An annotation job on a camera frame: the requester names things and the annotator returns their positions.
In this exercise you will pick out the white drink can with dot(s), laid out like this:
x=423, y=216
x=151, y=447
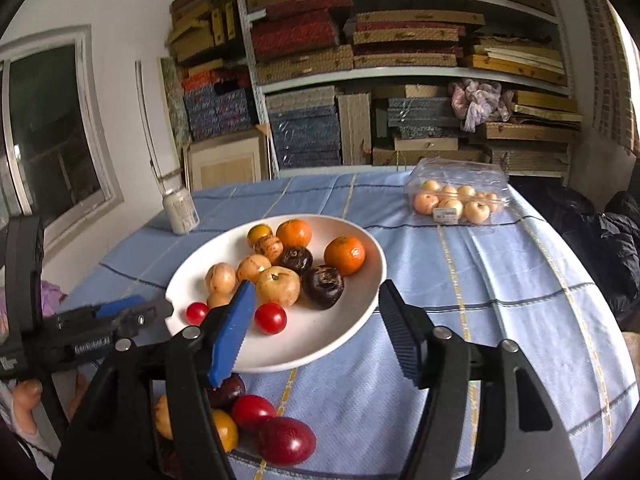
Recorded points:
x=181, y=212

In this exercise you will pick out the group of pale small fruits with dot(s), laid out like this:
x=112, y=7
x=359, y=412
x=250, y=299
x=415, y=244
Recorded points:
x=475, y=210

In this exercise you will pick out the green marbled board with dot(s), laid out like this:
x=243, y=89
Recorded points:
x=175, y=100

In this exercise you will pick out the white oval plate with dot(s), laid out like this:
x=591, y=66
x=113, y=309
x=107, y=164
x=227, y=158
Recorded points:
x=340, y=320

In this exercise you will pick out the tan woven leaning box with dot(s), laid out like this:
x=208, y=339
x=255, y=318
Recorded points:
x=355, y=127

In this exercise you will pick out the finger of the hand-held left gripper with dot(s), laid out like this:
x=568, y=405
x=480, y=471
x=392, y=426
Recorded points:
x=120, y=306

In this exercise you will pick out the stack of red patterned boxes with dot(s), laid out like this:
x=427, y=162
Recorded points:
x=295, y=35

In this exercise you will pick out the pile of tan woven boxes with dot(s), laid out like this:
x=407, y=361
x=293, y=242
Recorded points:
x=305, y=67

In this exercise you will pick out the yellow orange round fruit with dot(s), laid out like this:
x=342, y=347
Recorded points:
x=226, y=432
x=162, y=417

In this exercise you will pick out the wooden framed panel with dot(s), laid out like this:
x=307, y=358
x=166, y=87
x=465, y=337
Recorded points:
x=225, y=162

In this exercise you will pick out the dark brown passion fruit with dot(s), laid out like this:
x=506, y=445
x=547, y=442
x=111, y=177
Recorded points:
x=324, y=286
x=296, y=259

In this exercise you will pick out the stack of blue floral boxes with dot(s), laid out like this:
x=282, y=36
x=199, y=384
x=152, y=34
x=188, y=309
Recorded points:
x=217, y=107

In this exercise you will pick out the white shelf unit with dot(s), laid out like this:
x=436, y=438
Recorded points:
x=400, y=74

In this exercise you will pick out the pile of olive wooden boxes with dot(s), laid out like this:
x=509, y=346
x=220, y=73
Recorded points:
x=200, y=30

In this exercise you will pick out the person's left hand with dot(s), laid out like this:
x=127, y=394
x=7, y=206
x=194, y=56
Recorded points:
x=27, y=405

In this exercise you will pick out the dark purple plum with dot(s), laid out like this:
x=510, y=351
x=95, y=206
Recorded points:
x=231, y=391

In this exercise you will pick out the pile of yellow wooden boxes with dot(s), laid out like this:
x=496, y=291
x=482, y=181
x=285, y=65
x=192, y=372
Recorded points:
x=525, y=60

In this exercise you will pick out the small yellow mandarin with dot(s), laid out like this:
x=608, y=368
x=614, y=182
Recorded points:
x=257, y=232

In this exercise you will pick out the small orange mandarin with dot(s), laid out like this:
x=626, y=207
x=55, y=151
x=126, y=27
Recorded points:
x=294, y=234

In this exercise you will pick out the stack of dark blue boxes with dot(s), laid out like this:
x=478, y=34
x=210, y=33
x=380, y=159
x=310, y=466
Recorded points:
x=425, y=117

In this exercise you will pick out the checked beige curtain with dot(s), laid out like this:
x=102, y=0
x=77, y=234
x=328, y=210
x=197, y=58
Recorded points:
x=607, y=60

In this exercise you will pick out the pink cloth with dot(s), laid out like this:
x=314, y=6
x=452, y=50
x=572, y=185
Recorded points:
x=54, y=297

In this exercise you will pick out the white narrow panel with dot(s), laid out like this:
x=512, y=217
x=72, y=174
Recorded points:
x=150, y=120

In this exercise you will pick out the clear plastic clamshell box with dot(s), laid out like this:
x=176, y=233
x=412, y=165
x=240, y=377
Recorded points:
x=460, y=172

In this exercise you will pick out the pink plastic bag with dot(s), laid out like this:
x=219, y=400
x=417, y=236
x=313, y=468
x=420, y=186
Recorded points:
x=475, y=102

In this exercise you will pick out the large orange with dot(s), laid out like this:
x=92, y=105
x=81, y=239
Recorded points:
x=345, y=255

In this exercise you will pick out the black jacket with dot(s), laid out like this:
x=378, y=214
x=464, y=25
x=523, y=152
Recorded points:
x=600, y=240

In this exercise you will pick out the red cherry tomato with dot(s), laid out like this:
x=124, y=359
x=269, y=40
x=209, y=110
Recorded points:
x=252, y=412
x=270, y=318
x=196, y=313

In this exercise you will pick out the small yellow pepino melon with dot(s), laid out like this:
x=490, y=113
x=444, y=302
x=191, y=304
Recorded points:
x=252, y=268

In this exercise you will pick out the white framed window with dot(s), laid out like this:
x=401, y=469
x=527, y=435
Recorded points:
x=50, y=135

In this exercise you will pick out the large red tomato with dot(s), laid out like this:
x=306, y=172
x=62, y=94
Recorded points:
x=286, y=440

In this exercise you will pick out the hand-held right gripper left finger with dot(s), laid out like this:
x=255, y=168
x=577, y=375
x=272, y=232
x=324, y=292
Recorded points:
x=232, y=330

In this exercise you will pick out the stack of blue grey boxes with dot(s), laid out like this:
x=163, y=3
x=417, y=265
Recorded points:
x=305, y=130

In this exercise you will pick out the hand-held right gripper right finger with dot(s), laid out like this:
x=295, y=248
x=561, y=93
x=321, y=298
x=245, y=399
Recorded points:
x=400, y=330

